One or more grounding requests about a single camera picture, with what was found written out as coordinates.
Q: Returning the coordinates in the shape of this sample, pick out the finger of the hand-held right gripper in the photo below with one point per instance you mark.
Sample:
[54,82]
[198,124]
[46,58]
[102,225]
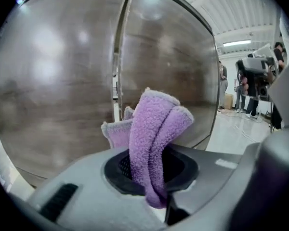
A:
[255,65]

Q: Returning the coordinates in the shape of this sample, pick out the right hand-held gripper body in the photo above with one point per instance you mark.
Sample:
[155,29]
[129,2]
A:
[263,80]

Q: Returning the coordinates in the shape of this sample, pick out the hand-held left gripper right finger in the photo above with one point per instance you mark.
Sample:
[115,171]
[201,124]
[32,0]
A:
[212,177]

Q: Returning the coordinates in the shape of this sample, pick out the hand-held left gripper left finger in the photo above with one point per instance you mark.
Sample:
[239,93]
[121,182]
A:
[86,189]

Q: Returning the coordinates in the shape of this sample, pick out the purple fuzzy towel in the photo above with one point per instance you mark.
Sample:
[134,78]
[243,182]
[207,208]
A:
[147,129]

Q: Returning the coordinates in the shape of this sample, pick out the dark brown wooden cabinet door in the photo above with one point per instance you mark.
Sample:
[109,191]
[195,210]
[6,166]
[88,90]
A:
[57,80]
[168,68]

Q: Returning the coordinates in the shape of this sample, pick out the dark wooden vanity cabinet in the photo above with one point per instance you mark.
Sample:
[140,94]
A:
[204,146]

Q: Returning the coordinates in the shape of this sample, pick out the person's right hand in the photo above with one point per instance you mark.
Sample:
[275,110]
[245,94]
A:
[244,85]

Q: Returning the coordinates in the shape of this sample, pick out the long ceiling light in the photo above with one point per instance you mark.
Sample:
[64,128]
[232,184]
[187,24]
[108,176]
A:
[237,43]

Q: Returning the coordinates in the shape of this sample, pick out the cardboard box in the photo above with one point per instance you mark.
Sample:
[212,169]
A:
[228,101]

